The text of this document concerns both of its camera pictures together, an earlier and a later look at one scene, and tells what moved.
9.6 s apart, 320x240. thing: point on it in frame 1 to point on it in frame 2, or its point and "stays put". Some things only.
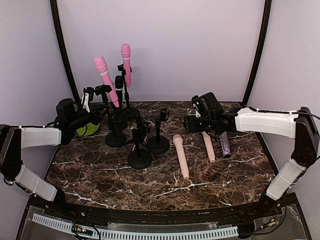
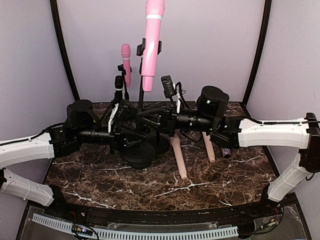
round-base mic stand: [159, 144] stays put
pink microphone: [125, 49] stays put
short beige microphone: [211, 156] stays put
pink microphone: [102, 68] to [155, 10]
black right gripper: [190, 125] to [168, 125]
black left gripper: [96, 118] to [118, 138]
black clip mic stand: [117, 119] to [141, 154]
